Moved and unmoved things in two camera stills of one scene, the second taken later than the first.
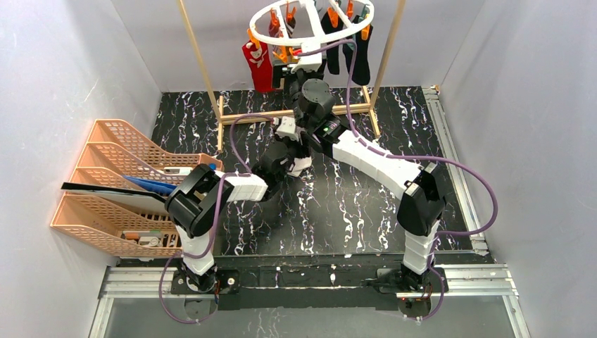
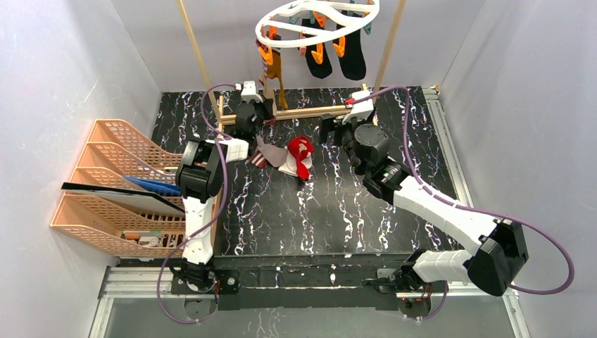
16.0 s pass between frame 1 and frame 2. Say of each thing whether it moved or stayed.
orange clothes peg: moved
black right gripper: moved
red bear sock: moved
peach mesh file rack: stayed
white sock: stayed
